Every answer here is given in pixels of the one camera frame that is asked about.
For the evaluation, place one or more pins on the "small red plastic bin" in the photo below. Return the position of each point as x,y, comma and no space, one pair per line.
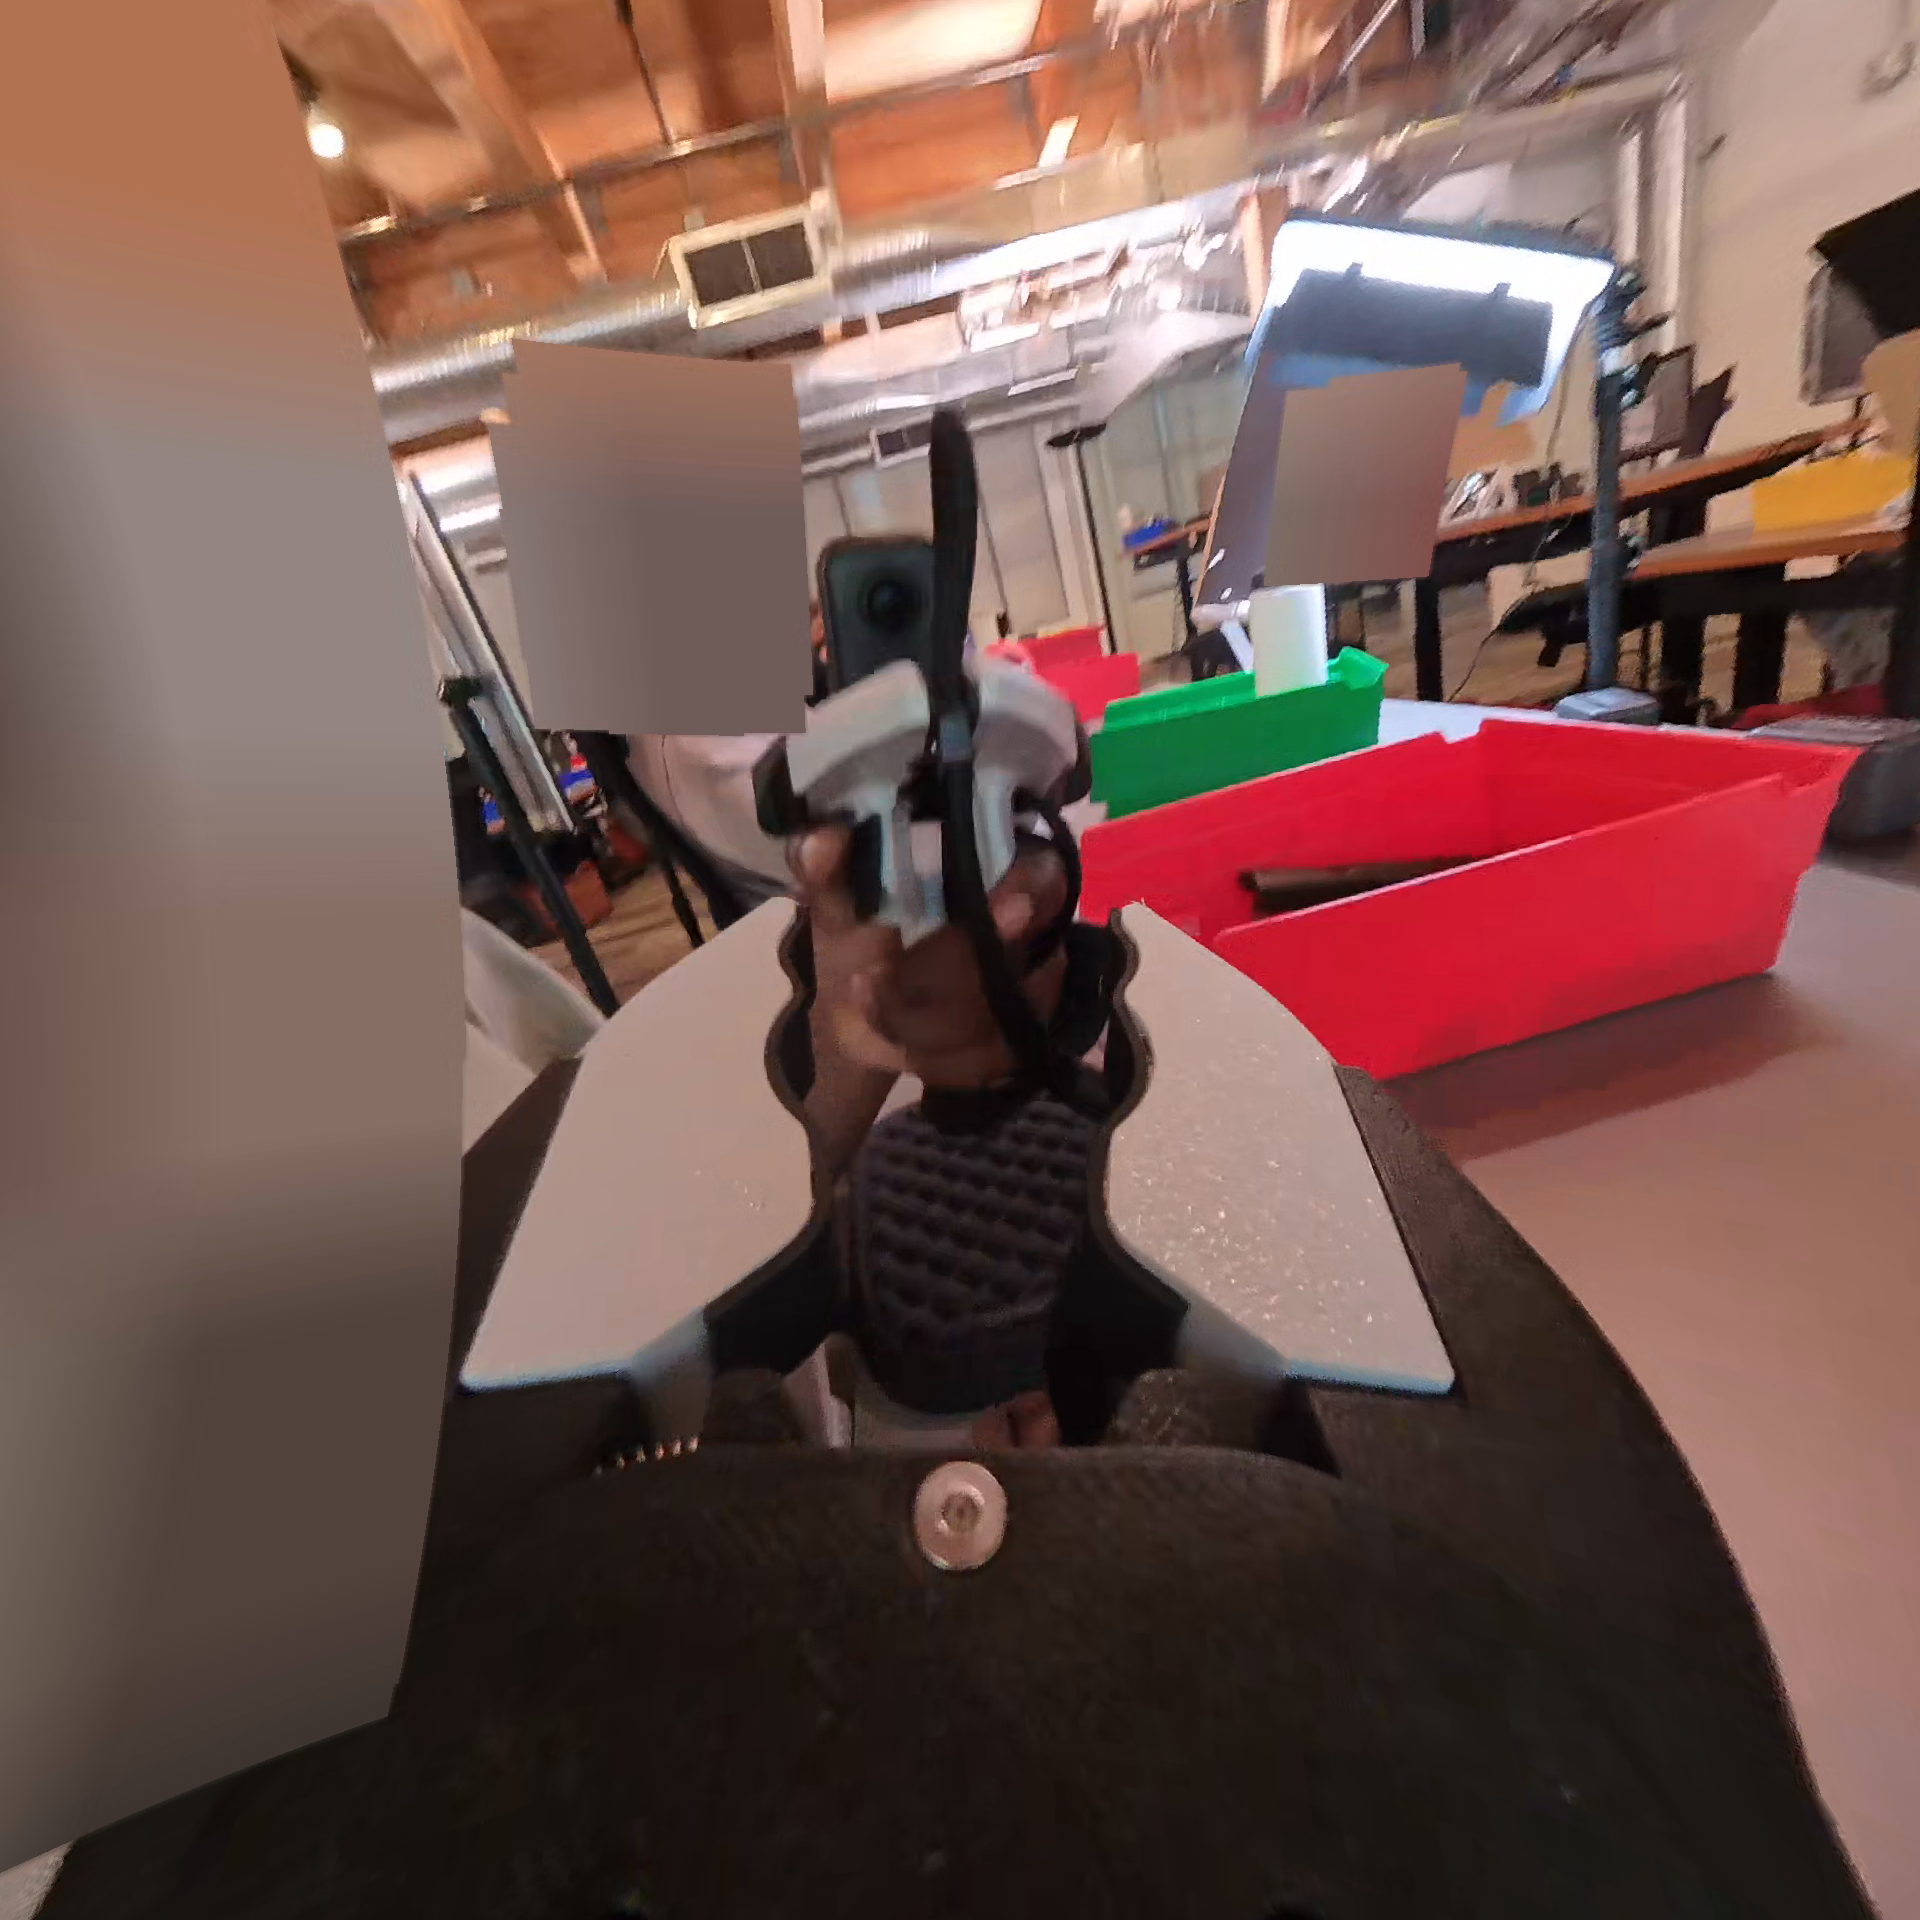
1072,668

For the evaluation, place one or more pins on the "black fabric flag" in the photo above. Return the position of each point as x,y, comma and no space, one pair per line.
1875,255

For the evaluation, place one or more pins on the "studio light panel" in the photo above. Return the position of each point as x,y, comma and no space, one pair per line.
1424,324

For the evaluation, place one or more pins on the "dark flat object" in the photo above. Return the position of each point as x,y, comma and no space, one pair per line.
1349,883

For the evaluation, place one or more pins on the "black floor lamp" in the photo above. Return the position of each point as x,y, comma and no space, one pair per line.
1092,525

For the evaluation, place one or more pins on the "black light stand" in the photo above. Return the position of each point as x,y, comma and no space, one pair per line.
1606,571

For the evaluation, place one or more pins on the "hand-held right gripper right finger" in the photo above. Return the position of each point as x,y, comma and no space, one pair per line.
1261,1200

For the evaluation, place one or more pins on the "white bottle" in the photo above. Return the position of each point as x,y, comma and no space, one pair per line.
1291,645

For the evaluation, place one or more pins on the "silver ceiling duct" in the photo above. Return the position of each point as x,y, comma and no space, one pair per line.
443,382

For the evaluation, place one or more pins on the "orange wooden table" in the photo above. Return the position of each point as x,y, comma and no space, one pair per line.
1770,548
1694,477

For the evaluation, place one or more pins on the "white air vent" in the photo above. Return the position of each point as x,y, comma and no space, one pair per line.
751,263

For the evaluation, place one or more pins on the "easel with board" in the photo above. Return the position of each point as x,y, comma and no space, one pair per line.
482,629

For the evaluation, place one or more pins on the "round ceiling lamp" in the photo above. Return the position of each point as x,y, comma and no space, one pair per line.
325,136

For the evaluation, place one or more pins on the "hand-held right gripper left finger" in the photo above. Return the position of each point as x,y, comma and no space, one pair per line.
646,1184

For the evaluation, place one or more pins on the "dark grey box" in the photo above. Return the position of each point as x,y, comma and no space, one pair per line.
1875,781

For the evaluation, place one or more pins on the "green plastic bin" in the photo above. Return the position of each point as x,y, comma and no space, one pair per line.
1215,744

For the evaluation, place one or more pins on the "person's left hand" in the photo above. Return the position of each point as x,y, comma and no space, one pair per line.
915,1005

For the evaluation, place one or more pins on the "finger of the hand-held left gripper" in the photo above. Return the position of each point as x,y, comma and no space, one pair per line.
856,734
1027,734

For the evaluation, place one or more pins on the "large red plastic bin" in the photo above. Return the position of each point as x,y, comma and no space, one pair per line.
1501,916

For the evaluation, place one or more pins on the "yellow plastic bin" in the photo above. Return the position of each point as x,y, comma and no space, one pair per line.
1830,495

